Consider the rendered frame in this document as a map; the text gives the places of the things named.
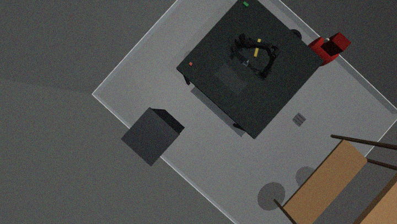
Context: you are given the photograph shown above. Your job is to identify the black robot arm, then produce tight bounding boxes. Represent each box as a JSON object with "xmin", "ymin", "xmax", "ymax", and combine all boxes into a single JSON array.
[{"xmin": 235, "ymin": 33, "xmax": 281, "ymax": 78}]

